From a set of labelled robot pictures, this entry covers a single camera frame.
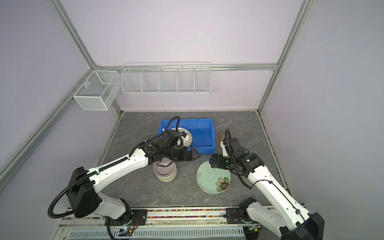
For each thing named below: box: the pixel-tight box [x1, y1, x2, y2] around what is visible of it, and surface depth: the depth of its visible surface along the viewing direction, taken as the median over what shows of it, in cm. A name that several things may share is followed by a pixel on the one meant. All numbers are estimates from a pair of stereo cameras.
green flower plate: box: [196, 160, 231, 195], surface depth 86 cm
